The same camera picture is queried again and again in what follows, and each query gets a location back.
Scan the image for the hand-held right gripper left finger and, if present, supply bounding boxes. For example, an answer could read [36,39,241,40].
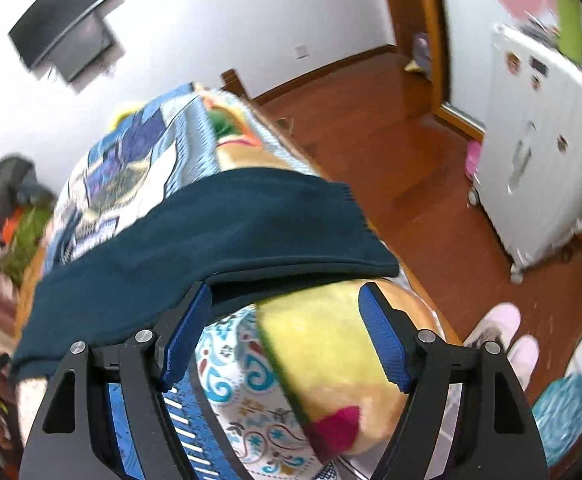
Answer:
[18,281,236,480]

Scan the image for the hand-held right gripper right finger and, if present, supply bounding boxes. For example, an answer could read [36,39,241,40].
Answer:
[358,282,552,480]

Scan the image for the dark teal pants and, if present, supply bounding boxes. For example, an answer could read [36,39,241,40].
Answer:
[10,167,402,381]

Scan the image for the pink slipper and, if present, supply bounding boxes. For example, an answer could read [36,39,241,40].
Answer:
[463,302,522,356]
[508,335,540,391]

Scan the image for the blue patchwork bedspread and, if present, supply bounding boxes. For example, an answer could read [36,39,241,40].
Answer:
[41,82,342,480]

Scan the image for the person's teal pajama leg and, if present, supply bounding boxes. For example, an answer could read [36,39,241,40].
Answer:
[531,375,582,468]

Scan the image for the white wheeled suitcase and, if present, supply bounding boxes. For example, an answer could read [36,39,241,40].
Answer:
[468,22,582,283]

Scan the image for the dark padded jacket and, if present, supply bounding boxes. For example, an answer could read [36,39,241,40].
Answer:
[0,156,46,221]

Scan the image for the brown wooden door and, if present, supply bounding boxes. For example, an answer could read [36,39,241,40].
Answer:
[373,0,439,61]

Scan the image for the green cloth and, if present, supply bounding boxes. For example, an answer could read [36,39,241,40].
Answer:
[556,0,582,61]

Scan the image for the small black wall monitor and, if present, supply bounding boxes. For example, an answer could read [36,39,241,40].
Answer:
[53,12,114,83]

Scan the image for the black wall television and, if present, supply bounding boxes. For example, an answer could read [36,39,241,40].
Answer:
[8,0,119,71]

